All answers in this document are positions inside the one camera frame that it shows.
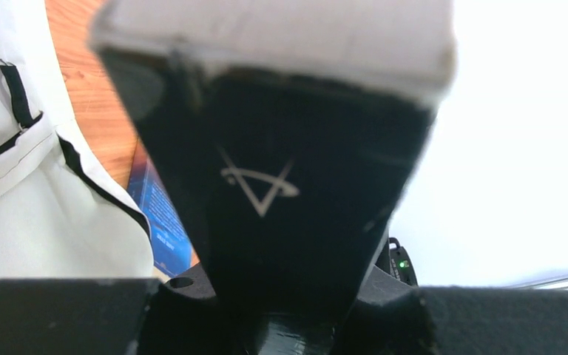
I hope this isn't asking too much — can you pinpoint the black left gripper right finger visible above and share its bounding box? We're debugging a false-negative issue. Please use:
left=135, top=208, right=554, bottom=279
left=352, top=288, right=568, bottom=354

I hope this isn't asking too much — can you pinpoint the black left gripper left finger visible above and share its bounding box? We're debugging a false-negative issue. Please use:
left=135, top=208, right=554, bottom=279
left=0, top=279, right=161, bottom=354

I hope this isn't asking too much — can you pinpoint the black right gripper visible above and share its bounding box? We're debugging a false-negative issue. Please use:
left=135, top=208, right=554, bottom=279
left=101, top=50, right=433, bottom=355

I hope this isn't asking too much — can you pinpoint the beige canvas backpack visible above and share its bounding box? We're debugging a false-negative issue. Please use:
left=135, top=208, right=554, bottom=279
left=0, top=1, right=154, bottom=279

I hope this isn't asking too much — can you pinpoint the blue cover book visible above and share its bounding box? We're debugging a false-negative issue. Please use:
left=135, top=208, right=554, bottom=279
left=126, top=142, right=198, bottom=278

